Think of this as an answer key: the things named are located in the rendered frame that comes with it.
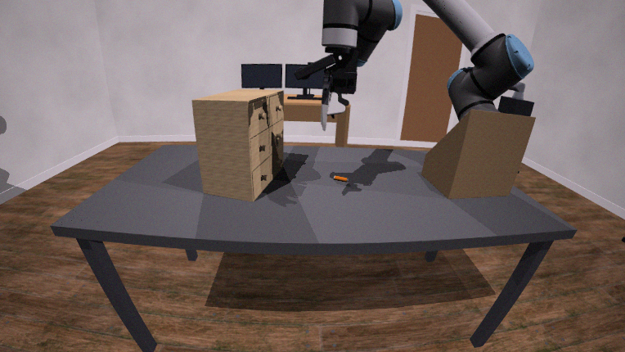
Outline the wooden chest of drawers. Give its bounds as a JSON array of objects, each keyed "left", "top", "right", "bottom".
[{"left": 192, "top": 89, "right": 284, "bottom": 202}]

